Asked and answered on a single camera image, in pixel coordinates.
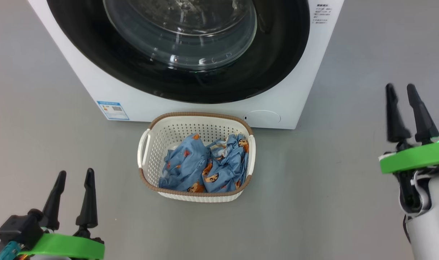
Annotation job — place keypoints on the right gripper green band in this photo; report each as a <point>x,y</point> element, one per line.
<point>414,159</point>

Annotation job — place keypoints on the white front-load washing machine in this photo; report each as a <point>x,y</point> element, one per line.
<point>132,108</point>

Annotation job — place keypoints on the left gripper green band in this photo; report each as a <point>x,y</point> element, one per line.
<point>67,247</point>

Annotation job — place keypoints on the cream perforated laundry basket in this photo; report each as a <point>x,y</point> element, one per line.
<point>168,133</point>

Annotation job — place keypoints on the blue energy label sticker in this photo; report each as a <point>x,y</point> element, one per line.
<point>112,111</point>

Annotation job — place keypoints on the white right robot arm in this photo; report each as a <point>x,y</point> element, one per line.
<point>436,224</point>

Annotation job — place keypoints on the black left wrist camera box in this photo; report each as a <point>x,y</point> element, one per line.
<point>18,225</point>

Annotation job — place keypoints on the black round glass washer door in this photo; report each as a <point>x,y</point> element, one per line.
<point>150,79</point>

